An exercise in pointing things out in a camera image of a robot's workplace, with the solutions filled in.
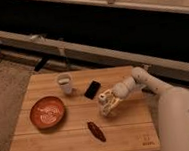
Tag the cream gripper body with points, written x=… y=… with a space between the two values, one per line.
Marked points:
x=108 y=101

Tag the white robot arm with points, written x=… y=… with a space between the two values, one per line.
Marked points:
x=173 y=113

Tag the black lying bottle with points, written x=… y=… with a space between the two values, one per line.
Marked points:
x=91 y=91

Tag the brown oblong food item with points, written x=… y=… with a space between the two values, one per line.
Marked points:
x=95 y=130

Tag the white cup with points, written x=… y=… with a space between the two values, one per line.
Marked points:
x=64 y=81

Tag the wooden table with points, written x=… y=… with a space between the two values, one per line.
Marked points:
x=129 y=129

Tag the orange bowl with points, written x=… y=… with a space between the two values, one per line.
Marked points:
x=47 y=112

